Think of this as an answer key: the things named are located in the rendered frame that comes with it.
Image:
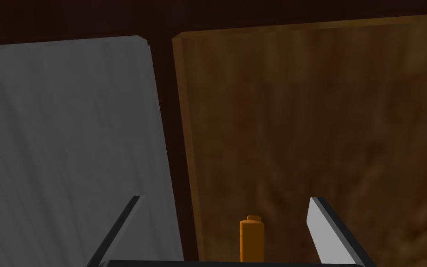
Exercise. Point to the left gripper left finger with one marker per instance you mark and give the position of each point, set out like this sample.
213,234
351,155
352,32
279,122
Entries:
119,231

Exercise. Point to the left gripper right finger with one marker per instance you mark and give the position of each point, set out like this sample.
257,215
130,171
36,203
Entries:
328,237

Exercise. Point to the grey cupboard door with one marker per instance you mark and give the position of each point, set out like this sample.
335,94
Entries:
69,148

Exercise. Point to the brown wooden cupboard door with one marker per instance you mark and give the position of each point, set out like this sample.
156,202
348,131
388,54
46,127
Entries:
310,122

